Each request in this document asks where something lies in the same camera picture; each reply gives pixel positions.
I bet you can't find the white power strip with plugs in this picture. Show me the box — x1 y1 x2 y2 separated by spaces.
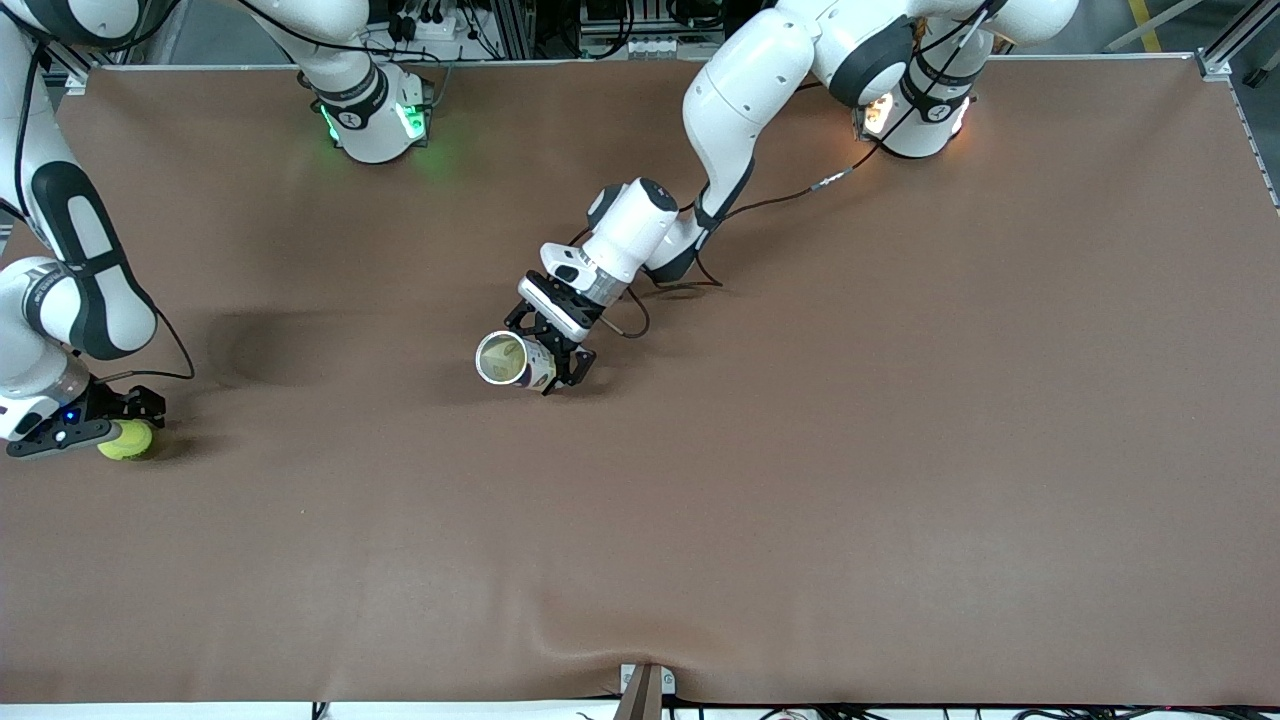
385 0 471 43

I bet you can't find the grey equipment box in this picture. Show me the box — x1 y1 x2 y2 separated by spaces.
580 0 726 59

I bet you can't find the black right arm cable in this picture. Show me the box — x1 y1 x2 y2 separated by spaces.
10 40 196 386

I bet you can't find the aluminium frame post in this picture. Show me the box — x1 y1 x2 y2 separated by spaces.
490 0 537 59

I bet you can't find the plain yellow tennis ball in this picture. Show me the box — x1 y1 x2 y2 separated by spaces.
98 420 154 462

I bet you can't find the metal camera pole bracket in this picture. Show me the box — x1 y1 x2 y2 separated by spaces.
612 663 677 720

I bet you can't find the clear tennis ball can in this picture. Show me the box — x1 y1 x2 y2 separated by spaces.
475 330 561 394

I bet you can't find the aluminium frame profile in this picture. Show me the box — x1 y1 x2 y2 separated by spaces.
40 30 151 96
1195 0 1280 211

